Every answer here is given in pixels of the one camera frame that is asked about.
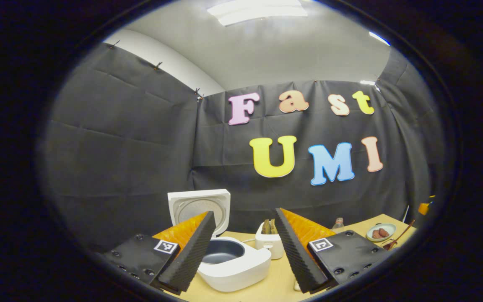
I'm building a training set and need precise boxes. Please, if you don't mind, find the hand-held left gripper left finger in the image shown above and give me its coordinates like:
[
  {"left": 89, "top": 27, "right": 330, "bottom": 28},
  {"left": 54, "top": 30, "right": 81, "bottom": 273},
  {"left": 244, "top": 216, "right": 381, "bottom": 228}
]
[{"left": 100, "top": 211, "right": 218, "bottom": 295}]

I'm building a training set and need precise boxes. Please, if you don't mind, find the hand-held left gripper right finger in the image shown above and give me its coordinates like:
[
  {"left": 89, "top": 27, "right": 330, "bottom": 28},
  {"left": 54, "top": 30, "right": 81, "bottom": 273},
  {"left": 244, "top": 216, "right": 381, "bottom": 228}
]
[{"left": 274, "top": 208, "right": 394, "bottom": 294}]

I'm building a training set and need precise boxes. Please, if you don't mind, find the brown wooden spoon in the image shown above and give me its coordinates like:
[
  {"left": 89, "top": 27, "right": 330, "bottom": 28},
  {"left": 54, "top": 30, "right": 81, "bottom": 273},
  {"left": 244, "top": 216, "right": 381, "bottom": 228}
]
[{"left": 383, "top": 220, "right": 416, "bottom": 250}]

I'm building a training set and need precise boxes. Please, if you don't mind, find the white rice cooker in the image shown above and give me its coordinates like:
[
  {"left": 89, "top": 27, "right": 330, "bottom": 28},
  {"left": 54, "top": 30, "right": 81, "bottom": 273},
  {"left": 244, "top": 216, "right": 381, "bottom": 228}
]
[{"left": 167, "top": 189, "right": 273, "bottom": 293}]

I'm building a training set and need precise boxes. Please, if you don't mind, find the white toaster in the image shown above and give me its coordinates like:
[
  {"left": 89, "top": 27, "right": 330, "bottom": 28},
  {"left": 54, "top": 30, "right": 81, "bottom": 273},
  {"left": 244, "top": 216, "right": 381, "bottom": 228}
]
[{"left": 255, "top": 221, "right": 285, "bottom": 260}]

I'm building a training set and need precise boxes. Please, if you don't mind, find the pale green plate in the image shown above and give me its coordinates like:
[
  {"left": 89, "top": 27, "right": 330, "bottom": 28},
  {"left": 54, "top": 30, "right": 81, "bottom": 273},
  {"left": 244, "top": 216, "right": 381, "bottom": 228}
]
[{"left": 366, "top": 223, "right": 397, "bottom": 242}]

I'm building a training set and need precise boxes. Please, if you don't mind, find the ceiling light panel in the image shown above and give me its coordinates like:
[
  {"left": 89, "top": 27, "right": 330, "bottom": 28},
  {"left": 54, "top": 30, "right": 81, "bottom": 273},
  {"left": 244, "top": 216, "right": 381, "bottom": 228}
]
[{"left": 207, "top": 0, "right": 309, "bottom": 27}]

